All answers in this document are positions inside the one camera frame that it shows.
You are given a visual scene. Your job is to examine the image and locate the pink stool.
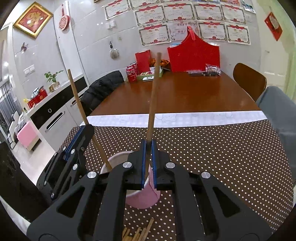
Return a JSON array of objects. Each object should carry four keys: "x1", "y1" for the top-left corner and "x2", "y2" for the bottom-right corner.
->
[{"x1": 16, "y1": 121, "x2": 40, "y2": 151}]

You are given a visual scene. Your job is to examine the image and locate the brown wooden chair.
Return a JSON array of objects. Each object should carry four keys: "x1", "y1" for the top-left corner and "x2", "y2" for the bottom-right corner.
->
[{"x1": 233, "y1": 63, "x2": 267, "y2": 101}]

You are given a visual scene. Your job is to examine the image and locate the red box on sideboard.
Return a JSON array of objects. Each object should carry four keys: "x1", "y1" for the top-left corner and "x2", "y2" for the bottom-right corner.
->
[{"x1": 28, "y1": 89, "x2": 48, "y2": 108}]

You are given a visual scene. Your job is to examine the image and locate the red round wall ornament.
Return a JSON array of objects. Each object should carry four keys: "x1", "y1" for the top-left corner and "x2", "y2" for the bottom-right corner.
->
[{"x1": 59, "y1": 4, "x2": 70, "y2": 31}]

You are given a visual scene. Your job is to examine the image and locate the small green potted plant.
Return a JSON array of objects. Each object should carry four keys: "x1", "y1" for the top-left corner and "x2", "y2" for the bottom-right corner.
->
[{"x1": 44, "y1": 70, "x2": 63, "y2": 92}]

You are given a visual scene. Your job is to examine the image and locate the white black sideboard cabinet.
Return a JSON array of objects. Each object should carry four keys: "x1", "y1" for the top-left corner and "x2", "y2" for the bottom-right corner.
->
[{"x1": 27, "y1": 81, "x2": 82, "y2": 151}]

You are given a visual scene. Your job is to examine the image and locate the red cola can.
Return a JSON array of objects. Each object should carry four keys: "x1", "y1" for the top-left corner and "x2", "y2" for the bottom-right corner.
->
[{"x1": 126, "y1": 65, "x2": 137, "y2": 83}]

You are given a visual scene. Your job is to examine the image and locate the pink cylindrical holder cup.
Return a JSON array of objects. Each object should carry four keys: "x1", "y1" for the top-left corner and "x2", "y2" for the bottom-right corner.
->
[{"x1": 95, "y1": 146, "x2": 160, "y2": 215}]

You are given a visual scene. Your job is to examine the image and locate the red gift bag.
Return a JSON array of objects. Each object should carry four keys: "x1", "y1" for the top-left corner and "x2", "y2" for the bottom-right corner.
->
[{"x1": 167, "y1": 26, "x2": 220, "y2": 72}]

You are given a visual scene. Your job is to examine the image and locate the wooden chopstick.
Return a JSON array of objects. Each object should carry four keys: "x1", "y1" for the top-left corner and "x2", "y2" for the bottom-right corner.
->
[
  {"x1": 144, "y1": 52, "x2": 162, "y2": 180},
  {"x1": 67, "y1": 69, "x2": 113, "y2": 172},
  {"x1": 141, "y1": 218, "x2": 154, "y2": 241},
  {"x1": 122, "y1": 227, "x2": 130, "y2": 241},
  {"x1": 132, "y1": 227, "x2": 141, "y2": 241}
]

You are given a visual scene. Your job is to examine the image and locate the small red box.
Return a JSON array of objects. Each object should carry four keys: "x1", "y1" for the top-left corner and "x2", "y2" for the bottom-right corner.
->
[{"x1": 135, "y1": 50, "x2": 151, "y2": 73}]

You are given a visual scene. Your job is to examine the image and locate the snack packet on table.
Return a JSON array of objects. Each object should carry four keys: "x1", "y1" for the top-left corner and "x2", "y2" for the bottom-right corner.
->
[{"x1": 205, "y1": 64, "x2": 221, "y2": 76}]

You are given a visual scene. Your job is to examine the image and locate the hanging round brush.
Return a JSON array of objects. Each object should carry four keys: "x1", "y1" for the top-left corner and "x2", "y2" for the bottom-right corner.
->
[{"x1": 109, "y1": 41, "x2": 119, "y2": 59}]

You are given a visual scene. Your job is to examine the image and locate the black jacket on chair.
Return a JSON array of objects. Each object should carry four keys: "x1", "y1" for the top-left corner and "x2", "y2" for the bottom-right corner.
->
[{"x1": 80, "y1": 70, "x2": 124, "y2": 116}]

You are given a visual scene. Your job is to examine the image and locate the brown polka dot tablecloth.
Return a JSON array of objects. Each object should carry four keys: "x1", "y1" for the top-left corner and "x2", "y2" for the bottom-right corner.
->
[{"x1": 95, "y1": 120, "x2": 293, "y2": 240}]

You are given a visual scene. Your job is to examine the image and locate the red diamond door decoration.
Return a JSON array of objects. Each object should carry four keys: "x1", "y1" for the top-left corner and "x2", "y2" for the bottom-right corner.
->
[{"x1": 264, "y1": 12, "x2": 282, "y2": 41}]

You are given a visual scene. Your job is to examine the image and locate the red gold framed picture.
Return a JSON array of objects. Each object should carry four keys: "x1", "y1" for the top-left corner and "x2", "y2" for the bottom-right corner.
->
[{"x1": 14, "y1": 1, "x2": 53, "y2": 39}]

